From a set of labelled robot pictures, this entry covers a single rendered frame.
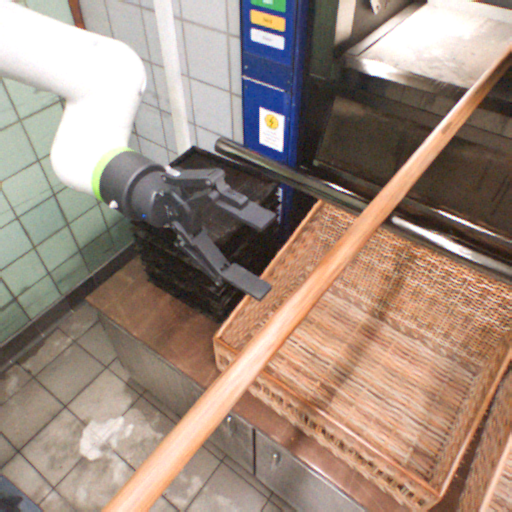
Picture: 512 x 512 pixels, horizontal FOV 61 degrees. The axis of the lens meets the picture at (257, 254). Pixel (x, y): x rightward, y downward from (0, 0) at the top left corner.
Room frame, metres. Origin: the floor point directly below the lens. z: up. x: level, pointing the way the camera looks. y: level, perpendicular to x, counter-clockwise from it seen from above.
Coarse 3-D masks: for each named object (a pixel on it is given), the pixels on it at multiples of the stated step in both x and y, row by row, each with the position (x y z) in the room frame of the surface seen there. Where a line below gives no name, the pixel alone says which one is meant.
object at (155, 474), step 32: (480, 96) 0.74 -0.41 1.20; (448, 128) 0.63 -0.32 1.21; (416, 160) 0.54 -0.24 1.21; (384, 192) 0.47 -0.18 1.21; (352, 224) 0.41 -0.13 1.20; (352, 256) 0.36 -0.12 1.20; (320, 288) 0.30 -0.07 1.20; (288, 320) 0.26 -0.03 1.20; (256, 352) 0.22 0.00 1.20; (224, 384) 0.18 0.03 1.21; (192, 416) 0.15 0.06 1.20; (224, 416) 0.16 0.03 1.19; (160, 448) 0.13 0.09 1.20; (192, 448) 0.13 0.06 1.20; (128, 480) 0.10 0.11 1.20; (160, 480) 0.10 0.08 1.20
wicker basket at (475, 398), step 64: (384, 256) 0.74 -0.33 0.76; (256, 320) 0.64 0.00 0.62; (320, 320) 0.66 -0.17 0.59; (384, 320) 0.66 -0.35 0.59; (448, 320) 0.60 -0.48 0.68; (256, 384) 0.47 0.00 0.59; (384, 384) 0.47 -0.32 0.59; (448, 384) 0.47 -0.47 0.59; (384, 448) 0.32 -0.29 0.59; (448, 448) 0.30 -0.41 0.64
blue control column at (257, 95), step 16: (240, 0) 1.04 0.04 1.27; (304, 0) 0.96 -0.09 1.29; (240, 16) 1.04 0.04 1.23; (304, 16) 0.96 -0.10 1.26; (240, 32) 1.04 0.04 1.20; (304, 32) 0.97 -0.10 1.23; (256, 64) 1.01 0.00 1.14; (272, 64) 0.99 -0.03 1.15; (256, 80) 1.01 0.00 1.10; (272, 80) 0.99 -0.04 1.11; (288, 80) 0.96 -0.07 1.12; (256, 96) 1.01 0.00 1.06; (272, 96) 0.99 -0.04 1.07; (288, 96) 0.96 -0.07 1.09; (256, 112) 1.01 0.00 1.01; (288, 112) 0.96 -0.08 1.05; (256, 128) 1.01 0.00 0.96; (288, 128) 0.96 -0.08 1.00; (256, 144) 1.01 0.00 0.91; (288, 160) 0.95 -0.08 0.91; (288, 192) 0.95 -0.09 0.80; (288, 208) 0.96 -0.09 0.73; (288, 224) 0.96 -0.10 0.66
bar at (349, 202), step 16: (224, 144) 0.64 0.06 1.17; (240, 160) 0.61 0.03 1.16; (256, 160) 0.59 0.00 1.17; (272, 160) 0.59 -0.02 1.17; (272, 176) 0.57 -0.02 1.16; (288, 176) 0.55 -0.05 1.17; (304, 176) 0.55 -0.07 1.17; (304, 192) 0.53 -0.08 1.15; (320, 192) 0.52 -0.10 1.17; (336, 192) 0.51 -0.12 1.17; (352, 208) 0.48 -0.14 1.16; (384, 224) 0.45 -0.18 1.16; (400, 224) 0.44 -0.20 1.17; (416, 224) 0.44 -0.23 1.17; (416, 240) 0.42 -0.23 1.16; (432, 240) 0.41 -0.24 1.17; (448, 240) 0.41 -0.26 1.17; (448, 256) 0.39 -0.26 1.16; (464, 256) 0.38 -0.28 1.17; (480, 256) 0.38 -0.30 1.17; (496, 256) 0.38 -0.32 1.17; (480, 272) 0.37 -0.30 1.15; (496, 272) 0.36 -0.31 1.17
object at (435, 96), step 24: (336, 72) 0.92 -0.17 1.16; (360, 72) 0.89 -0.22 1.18; (384, 72) 0.88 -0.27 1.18; (408, 72) 0.88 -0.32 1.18; (384, 96) 0.85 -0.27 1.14; (408, 96) 0.82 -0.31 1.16; (432, 96) 0.80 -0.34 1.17; (456, 96) 0.79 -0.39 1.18; (480, 120) 0.74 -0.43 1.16; (504, 120) 0.72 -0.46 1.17
